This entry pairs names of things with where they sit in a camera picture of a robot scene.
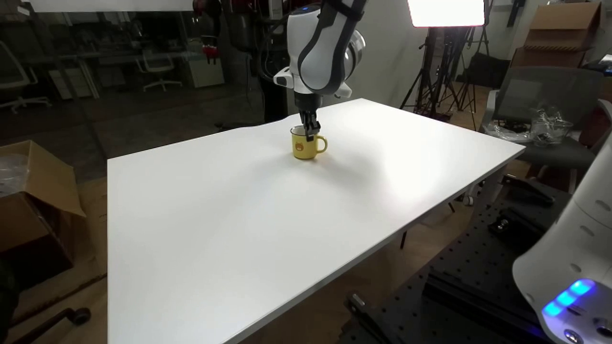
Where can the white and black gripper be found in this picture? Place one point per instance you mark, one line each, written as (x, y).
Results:
(305, 97)

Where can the yellow enamel mug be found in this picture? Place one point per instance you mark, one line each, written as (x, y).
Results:
(303, 147)

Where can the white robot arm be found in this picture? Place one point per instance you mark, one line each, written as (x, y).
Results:
(324, 47)

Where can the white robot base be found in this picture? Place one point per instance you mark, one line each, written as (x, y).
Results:
(567, 275)

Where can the black light tripod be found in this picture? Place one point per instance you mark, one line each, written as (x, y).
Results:
(442, 49)

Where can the studio softbox light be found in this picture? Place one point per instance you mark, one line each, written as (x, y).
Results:
(446, 11)

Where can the white office chair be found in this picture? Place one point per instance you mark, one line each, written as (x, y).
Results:
(157, 65)

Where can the black perforated mounting board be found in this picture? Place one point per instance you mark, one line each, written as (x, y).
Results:
(467, 292)

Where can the grey office chair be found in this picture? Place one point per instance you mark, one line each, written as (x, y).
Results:
(530, 91)

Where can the cardboard box top right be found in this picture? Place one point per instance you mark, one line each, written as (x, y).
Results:
(559, 34)

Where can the brown cardboard box left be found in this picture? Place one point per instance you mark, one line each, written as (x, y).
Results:
(39, 200)

